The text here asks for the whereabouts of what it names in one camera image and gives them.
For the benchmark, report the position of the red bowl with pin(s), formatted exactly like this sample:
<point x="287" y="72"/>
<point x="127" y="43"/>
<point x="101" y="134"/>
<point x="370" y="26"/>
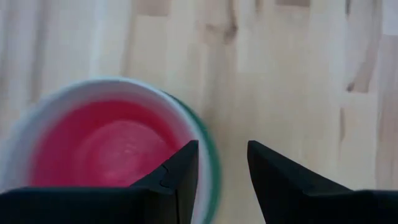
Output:
<point x="105" y="146"/>

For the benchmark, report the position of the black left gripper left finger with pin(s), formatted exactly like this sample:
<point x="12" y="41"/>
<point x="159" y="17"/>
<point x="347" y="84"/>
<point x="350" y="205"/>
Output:
<point x="124" y="205"/>

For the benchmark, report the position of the white bowl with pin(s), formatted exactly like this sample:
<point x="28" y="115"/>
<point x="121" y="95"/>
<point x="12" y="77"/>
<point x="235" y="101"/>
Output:
<point x="124" y="90"/>

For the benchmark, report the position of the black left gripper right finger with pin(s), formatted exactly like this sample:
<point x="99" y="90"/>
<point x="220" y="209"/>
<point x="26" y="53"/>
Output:
<point x="311" y="202"/>

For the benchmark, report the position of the green plate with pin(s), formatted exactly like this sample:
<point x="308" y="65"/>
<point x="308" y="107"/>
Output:
<point x="215" y="174"/>

